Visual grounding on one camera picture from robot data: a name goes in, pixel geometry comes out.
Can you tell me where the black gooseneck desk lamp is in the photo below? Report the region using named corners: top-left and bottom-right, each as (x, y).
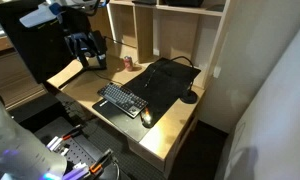
top-left (143, 55), bottom-right (199, 105)

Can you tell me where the orange red soda can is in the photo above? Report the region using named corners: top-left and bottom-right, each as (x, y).
top-left (123, 55), bottom-right (134, 72)

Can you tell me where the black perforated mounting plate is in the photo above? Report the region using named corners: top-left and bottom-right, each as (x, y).
top-left (33, 115), bottom-right (122, 180)

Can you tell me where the black flat shelf item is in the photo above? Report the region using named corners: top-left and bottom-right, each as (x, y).
top-left (164, 0), bottom-right (205, 8)
top-left (132, 0), bottom-right (158, 5)

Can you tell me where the black headphone cable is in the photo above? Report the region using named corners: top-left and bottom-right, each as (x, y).
top-left (104, 35), bottom-right (138, 49)

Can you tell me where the black desk mat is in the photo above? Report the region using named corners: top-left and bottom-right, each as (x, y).
top-left (91, 57), bottom-right (202, 144)

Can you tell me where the grey black mechanical keyboard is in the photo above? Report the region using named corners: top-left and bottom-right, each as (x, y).
top-left (97, 81), bottom-right (149, 119)

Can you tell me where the black keyboard cable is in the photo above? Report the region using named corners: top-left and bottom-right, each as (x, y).
top-left (89, 69), bottom-right (124, 87)

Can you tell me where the white wall outlet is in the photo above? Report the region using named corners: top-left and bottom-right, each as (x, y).
top-left (213, 65), bottom-right (222, 79)

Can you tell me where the black orange computer mouse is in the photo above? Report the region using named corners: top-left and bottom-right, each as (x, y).
top-left (139, 107), bottom-right (155, 129)

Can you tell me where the black curved computer monitor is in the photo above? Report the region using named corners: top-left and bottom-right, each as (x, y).
top-left (0, 0), bottom-right (93, 84)

